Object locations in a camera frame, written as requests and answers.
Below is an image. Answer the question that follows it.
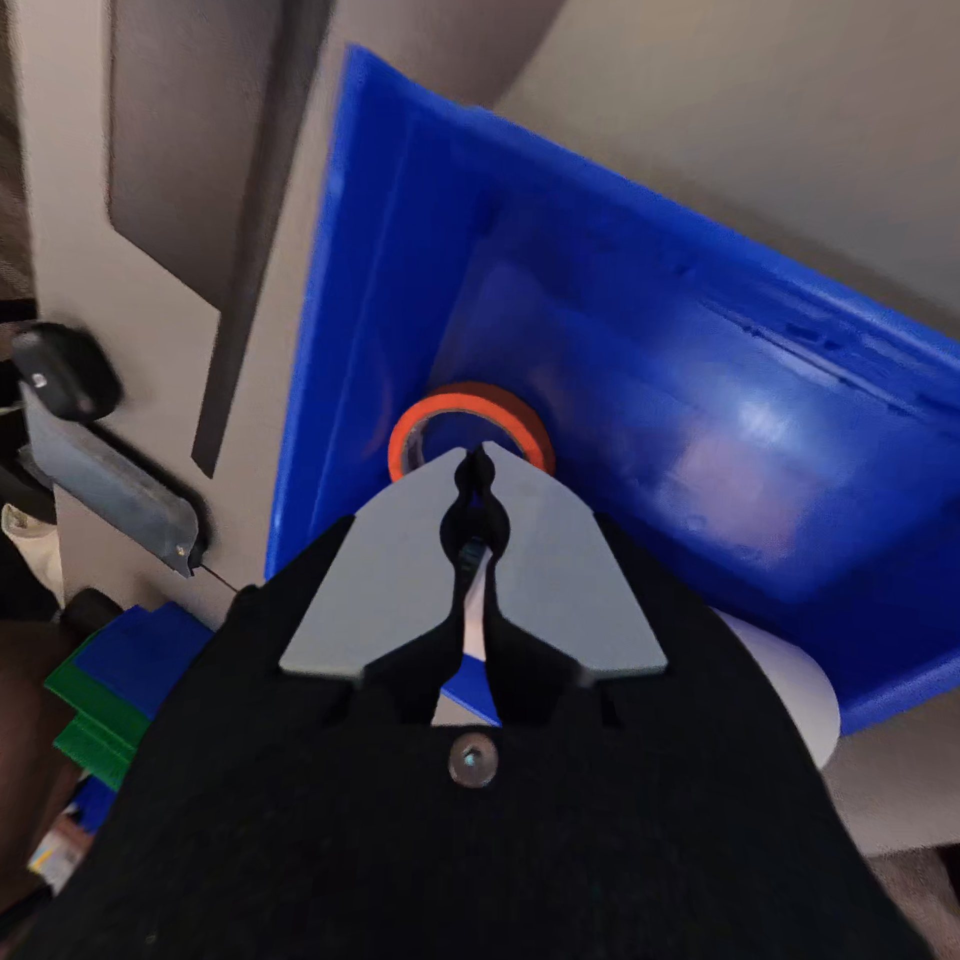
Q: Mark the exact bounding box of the white paper roll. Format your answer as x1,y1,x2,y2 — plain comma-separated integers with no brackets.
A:
711,606,841,771

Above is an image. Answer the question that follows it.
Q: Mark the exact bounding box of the white cloth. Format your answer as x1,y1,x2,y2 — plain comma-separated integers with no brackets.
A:
0,502,67,597

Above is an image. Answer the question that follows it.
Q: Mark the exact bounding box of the large blue plastic bin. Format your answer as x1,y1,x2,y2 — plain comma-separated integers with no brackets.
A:
264,43,960,736

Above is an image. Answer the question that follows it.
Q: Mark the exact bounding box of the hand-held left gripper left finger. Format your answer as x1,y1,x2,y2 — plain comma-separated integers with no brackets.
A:
279,448,481,725

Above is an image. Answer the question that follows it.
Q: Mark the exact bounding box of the green plastic bin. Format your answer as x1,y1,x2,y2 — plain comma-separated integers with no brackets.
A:
43,637,153,790

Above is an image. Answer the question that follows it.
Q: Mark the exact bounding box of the black rounded knob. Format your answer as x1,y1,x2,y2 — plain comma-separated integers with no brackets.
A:
10,322,123,423

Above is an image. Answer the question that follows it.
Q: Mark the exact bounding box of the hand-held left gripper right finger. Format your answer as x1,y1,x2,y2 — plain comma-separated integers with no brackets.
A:
480,441,669,725

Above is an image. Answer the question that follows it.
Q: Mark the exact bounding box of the orange tape roll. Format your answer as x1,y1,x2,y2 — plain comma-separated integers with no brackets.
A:
386,382,558,485

